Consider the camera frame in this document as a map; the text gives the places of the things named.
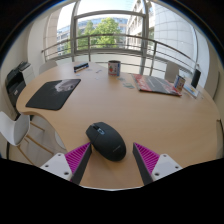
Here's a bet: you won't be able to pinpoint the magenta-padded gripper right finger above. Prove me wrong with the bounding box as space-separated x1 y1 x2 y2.
132 142 184 186

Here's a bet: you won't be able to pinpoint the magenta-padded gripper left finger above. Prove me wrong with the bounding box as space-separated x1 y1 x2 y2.
39 142 93 185

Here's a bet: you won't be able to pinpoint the black computer mouse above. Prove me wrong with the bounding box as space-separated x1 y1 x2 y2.
85 121 128 163

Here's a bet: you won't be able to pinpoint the black mouse pad cat print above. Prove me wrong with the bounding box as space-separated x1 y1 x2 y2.
25 78 82 112

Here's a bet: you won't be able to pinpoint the white chair wooden legs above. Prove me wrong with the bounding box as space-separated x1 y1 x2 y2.
0 110 56 165

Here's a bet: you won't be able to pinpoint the red magazine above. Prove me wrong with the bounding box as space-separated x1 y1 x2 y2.
131 73 183 98

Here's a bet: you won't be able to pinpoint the white and blue card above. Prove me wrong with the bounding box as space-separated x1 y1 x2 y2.
183 82 201 100

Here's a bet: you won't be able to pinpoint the small printed cup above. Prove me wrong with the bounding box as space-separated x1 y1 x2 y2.
173 74 186 92

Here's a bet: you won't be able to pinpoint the blue marker pen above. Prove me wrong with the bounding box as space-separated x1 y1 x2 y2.
74 66 90 74

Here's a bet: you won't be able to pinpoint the black whiteboard eraser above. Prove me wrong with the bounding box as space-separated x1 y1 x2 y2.
73 62 90 71

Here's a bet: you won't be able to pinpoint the black upright device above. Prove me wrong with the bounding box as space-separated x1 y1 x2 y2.
190 68 202 89

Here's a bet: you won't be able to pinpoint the printed white mug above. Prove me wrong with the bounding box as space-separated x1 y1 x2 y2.
107 59 122 77

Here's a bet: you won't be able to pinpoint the black and white office printer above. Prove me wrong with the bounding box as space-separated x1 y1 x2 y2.
4 60 36 108

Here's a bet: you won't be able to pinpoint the metal balcony railing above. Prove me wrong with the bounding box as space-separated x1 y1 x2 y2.
41 33 202 78

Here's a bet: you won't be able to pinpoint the green tree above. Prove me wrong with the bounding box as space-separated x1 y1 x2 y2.
77 17 123 48

